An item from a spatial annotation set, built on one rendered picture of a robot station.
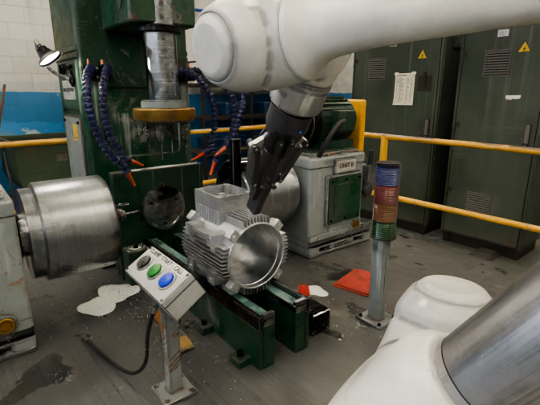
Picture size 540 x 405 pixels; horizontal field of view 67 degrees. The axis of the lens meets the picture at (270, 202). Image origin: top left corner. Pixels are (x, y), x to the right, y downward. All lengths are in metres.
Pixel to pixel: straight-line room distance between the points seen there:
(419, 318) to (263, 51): 0.40
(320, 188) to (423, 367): 1.07
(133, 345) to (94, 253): 0.24
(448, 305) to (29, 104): 6.06
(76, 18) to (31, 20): 5.04
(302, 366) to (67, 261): 0.60
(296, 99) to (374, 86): 3.88
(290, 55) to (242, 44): 0.05
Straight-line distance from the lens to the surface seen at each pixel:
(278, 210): 1.36
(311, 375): 0.95
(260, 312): 0.92
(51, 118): 6.41
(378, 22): 0.45
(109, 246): 1.11
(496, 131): 3.93
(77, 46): 1.41
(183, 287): 0.72
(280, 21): 0.46
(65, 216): 1.08
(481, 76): 3.98
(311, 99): 0.65
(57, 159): 5.35
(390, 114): 4.40
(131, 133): 1.45
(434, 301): 0.62
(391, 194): 1.01
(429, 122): 4.17
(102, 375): 1.01
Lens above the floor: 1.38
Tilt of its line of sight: 15 degrees down
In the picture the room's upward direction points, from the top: straight up
